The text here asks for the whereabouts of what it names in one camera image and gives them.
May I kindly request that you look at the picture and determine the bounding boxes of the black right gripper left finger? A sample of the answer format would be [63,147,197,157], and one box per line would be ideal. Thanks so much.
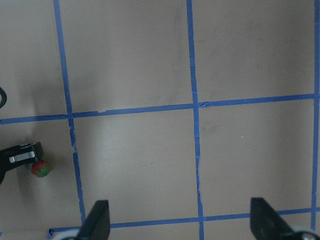
[77,200,111,240]

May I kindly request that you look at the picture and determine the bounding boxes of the red strawberry lone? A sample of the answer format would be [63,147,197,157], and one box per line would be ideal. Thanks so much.
[31,160,51,178]

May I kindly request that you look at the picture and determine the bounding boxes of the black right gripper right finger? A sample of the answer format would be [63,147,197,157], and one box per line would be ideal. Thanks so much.
[250,197,300,240]

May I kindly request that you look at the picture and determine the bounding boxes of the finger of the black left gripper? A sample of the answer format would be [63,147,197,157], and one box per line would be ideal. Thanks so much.
[0,141,44,184]

